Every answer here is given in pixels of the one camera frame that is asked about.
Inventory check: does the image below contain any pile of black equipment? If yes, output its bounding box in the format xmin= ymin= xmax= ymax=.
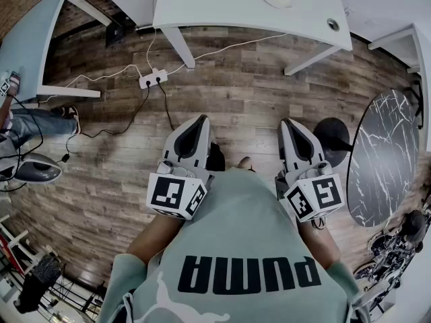
xmin=353 ymin=227 xmax=431 ymax=316

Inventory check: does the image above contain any white desk with grommet hole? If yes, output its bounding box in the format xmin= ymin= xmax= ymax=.
xmin=152 ymin=0 xmax=354 ymax=77

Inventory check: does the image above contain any person's right leg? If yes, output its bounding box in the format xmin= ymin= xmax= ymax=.
xmin=237 ymin=155 xmax=256 ymax=174

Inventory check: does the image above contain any black wall box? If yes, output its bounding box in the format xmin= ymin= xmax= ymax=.
xmin=105 ymin=23 xmax=125 ymax=49

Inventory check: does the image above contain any white power strip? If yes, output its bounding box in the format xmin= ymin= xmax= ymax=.
xmin=139 ymin=67 xmax=168 ymax=89

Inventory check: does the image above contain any black cable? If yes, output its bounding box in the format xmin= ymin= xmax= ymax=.
xmin=155 ymin=81 xmax=176 ymax=131
xmin=65 ymin=82 xmax=151 ymax=163

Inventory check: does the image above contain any black office chair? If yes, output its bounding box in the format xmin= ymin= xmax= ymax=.
xmin=407 ymin=78 xmax=425 ymax=130

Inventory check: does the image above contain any round black marble table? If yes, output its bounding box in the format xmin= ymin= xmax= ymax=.
xmin=312 ymin=89 xmax=420 ymax=229

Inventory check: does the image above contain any person's green t-shirt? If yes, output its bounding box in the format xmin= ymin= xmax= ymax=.
xmin=97 ymin=166 xmax=371 ymax=323

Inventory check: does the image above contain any white cable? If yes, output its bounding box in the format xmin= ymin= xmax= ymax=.
xmin=146 ymin=28 xmax=158 ymax=73
xmin=166 ymin=33 xmax=289 ymax=77
xmin=38 ymin=64 xmax=142 ymax=104

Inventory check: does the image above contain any person's left leg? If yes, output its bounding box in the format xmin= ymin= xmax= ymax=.
xmin=205 ymin=142 xmax=226 ymax=173

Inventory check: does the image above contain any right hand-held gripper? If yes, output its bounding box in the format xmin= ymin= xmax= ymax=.
xmin=274 ymin=118 xmax=347 ymax=223

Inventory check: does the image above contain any person's right forearm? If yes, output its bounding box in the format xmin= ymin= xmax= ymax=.
xmin=296 ymin=219 xmax=343 ymax=273

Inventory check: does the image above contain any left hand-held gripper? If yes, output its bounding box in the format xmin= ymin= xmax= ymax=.
xmin=146 ymin=114 xmax=216 ymax=221

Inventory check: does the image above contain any light blue desk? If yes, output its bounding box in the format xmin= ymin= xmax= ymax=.
xmin=0 ymin=0 xmax=102 ymax=110

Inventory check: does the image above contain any person's leg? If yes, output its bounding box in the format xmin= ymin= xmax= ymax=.
xmin=205 ymin=142 xmax=226 ymax=173
xmin=237 ymin=155 xmax=256 ymax=174

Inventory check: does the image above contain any white metal rack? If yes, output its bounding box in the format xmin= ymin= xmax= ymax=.
xmin=0 ymin=213 xmax=38 ymax=282

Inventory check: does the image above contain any person's left forearm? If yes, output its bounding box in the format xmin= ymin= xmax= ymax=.
xmin=126 ymin=213 xmax=186 ymax=273

